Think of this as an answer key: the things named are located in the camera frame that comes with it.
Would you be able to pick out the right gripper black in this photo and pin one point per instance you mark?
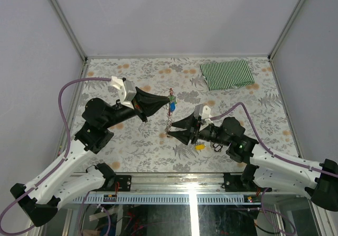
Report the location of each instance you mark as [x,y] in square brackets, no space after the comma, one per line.
[185,136]

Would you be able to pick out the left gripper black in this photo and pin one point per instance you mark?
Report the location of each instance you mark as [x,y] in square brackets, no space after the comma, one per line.
[147,104]

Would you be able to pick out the metal key holder red handle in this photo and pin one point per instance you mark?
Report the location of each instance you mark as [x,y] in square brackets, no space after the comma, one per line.
[169,114]

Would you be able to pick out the blue key tag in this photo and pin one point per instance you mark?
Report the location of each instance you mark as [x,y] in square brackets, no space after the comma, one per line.
[172,106]

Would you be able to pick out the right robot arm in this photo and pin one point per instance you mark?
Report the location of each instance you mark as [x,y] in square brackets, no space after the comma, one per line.
[265,168]

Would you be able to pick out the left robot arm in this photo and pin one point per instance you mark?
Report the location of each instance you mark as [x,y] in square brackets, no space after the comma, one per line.
[42,197]

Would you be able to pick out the yellow key tag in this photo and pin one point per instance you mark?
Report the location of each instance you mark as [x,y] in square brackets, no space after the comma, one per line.
[200,147]

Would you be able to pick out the black key tag lower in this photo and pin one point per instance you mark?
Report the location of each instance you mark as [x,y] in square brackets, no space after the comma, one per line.
[217,147]

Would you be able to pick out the green white striped cloth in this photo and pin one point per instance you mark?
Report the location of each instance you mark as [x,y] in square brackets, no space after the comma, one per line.
[227,75]

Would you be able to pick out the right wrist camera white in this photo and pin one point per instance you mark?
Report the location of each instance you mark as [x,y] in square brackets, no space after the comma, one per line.
[203,112]

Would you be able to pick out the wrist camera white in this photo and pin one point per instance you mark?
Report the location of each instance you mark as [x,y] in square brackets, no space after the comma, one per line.
[203,112]
[126,90]

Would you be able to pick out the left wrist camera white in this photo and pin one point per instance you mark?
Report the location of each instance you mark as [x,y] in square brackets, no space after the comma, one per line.
[126,90]

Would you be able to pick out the aluminium front rail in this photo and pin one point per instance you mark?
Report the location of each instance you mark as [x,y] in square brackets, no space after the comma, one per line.
[177,183]

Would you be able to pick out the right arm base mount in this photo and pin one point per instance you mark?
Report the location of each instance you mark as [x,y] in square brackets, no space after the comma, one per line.
[235,181]

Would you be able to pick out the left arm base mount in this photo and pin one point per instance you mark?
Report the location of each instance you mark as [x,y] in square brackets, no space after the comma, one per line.
[121,183]

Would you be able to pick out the white slotted cable duct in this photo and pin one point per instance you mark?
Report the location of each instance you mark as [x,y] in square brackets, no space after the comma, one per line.
[232,199]

